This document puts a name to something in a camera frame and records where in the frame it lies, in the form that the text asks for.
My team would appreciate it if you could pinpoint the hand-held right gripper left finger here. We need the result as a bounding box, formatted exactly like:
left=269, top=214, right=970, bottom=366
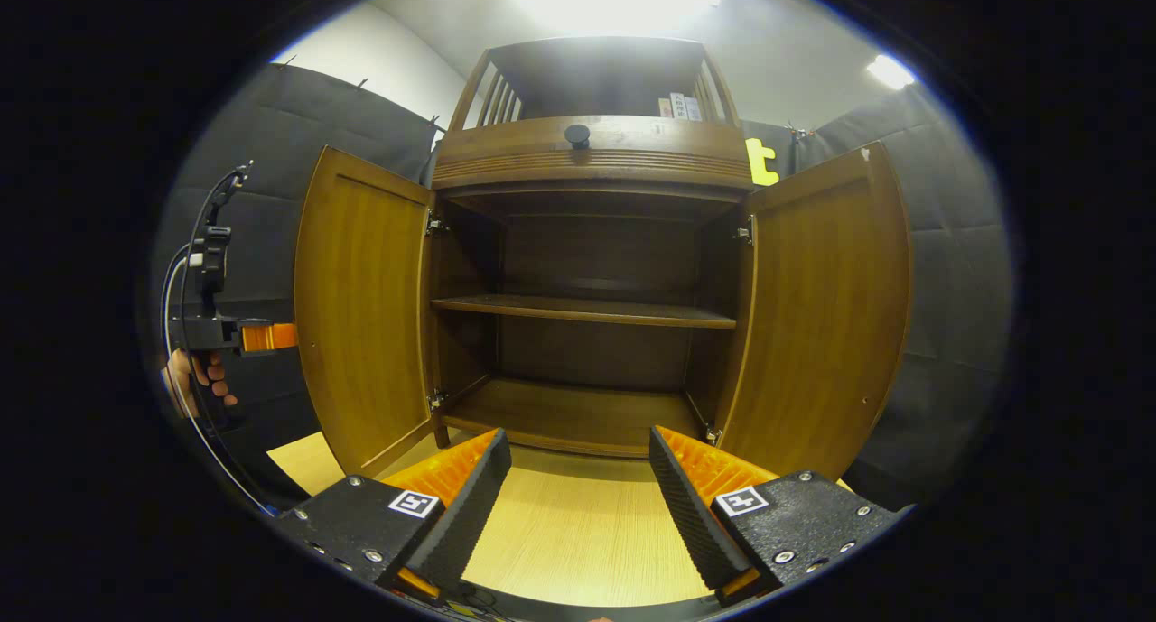
left=271, top=428, right=513, bottom=605

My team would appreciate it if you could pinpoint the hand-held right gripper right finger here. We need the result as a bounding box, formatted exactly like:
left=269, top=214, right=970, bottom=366
left=648, top=425, right=909, bottom=605

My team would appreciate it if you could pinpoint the wooden shoe cabinet door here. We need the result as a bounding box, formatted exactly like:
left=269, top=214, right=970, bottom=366
left=718, top=141, right=914, bottom=483
left=294, top=145, right=437, bottom=477

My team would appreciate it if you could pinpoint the wooden inner cabinet shelf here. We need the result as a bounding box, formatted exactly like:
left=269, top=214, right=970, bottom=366
left=432, top=295, right=737, bottom=330

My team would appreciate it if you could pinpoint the wooden drawer with black knob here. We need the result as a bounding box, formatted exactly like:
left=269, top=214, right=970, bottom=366
left=433, top=116, right=755, bottom=192

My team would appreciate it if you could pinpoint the small ceiling light panel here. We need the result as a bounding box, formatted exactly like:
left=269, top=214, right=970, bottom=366
left=867, top=53, right=917, bottom=90

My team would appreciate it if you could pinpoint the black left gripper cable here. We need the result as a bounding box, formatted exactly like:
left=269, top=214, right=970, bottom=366
left=160, top=163, right=283, bottom=520

